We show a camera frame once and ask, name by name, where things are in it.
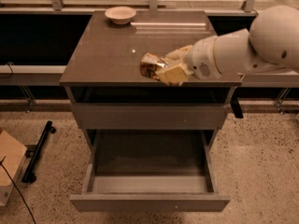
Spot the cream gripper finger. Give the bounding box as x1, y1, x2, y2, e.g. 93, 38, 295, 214
155, 63, 193, 85
165, 45, 192, 60

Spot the open grey middle drawer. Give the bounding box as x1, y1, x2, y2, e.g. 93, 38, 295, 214
70, 131, 230, 212

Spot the black cable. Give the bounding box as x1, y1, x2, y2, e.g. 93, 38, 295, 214
0, 155, 37, 224

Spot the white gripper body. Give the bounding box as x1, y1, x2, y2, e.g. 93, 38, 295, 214
185, 35, 221, 80

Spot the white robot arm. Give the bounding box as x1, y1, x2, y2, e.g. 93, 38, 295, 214
156, 6, 299, 85

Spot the grey drawer cabinet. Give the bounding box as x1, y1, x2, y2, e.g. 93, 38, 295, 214
60, 10, 241, 145

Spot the closed grey top drawer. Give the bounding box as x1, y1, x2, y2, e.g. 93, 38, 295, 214
71, 104, 228, 130

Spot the crushed orange can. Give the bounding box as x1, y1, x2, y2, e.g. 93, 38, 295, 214
139, 53, 168, 80

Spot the wooden box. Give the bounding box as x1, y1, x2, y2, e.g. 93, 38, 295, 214
0, 129, 27, 206

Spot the black metal bar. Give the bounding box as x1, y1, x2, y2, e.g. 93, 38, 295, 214
21, 120, 56, 183

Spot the white bowl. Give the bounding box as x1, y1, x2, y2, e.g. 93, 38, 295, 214
105, 7, 136, 25

